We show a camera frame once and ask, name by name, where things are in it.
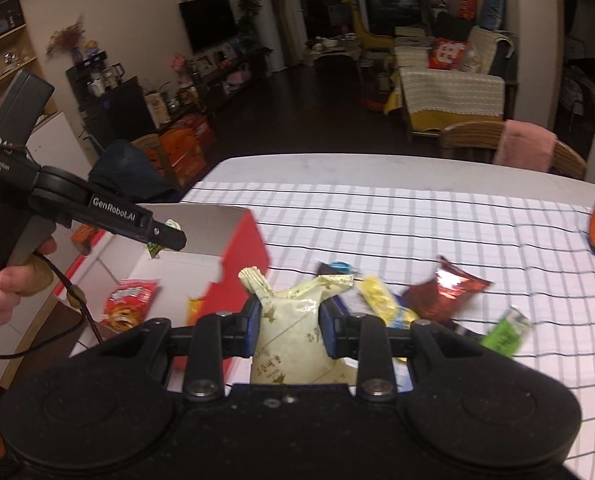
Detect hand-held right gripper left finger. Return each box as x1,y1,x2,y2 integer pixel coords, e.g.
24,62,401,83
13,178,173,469
102,294,264,404

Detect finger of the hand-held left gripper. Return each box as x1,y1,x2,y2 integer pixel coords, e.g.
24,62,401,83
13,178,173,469
84,186,187,252

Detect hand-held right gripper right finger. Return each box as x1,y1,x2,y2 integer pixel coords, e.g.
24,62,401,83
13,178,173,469
319,298,483,404

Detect small green snack packet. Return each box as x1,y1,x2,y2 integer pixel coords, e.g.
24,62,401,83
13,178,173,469
146,218,181,260

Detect cream snack packet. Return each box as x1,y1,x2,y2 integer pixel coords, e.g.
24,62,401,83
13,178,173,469
238,266,355,386

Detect black snack packet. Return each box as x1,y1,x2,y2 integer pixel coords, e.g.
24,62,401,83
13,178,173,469
316,261,354,277

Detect red cardboard box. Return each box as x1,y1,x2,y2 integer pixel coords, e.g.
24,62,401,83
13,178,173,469
52,203,270,376

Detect person's left hand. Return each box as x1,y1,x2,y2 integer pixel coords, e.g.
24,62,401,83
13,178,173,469
0,209,58,328

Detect dark blue chair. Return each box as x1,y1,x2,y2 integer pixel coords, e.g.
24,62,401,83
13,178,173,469
88,139,184,204

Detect orange snack packet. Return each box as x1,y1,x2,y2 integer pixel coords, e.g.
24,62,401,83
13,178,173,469
186,297,206,327

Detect yellow snack packet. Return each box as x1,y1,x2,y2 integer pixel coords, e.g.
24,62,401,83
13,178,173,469
356,275,419,330

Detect red chips packet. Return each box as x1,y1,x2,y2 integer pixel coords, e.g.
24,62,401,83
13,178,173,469
100,279,161,334

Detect orange cartons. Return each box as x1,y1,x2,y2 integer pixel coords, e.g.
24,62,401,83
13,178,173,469
158,114,216,187

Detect wooden shelving unit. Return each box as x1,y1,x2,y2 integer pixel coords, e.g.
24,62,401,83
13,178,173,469
0,0,59,123

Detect dark sideboard cabinet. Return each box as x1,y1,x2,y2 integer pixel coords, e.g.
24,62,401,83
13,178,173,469
66,62,159,147

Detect checked tablecloth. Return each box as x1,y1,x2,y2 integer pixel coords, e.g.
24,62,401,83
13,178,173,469
70,180,595,480

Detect dark red foil packet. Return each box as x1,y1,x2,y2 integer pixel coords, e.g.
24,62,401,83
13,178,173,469
402,255,493,325

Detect dried flower bouquet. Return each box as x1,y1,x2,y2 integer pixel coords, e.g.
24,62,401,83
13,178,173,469
46,14,86,59

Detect television stand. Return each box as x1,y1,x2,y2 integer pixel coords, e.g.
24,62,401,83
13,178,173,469
177,49,269,113

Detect green white snack packet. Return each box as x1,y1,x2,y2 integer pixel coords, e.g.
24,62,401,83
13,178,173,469
479,305,535,359

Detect black television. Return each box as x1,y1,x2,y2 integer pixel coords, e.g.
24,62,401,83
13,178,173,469
178,0,238,54

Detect green houseplant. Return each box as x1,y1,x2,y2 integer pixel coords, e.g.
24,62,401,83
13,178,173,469
236,0,274,57

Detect wooden chair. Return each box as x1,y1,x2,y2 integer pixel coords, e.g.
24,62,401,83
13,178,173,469
439,120,588,181

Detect white tower air conditioner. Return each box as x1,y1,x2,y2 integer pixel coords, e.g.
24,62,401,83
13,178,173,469
246,0,286,74

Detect coffee table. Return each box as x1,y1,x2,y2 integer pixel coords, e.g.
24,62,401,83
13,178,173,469
306,35,364,69

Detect sofa with cream cover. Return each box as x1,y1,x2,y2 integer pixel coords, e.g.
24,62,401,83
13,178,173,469
385,25,519,137

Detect pink towel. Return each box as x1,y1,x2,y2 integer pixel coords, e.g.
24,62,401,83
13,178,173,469
492,119,558,173

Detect yellow toy giraffe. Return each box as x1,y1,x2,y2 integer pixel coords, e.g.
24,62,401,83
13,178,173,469
344,0,396,54

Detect red cushion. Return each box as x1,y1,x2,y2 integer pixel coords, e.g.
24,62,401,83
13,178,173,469
429,37,467,71

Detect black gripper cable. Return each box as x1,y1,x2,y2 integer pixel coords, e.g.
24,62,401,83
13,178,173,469
0,252,104,361

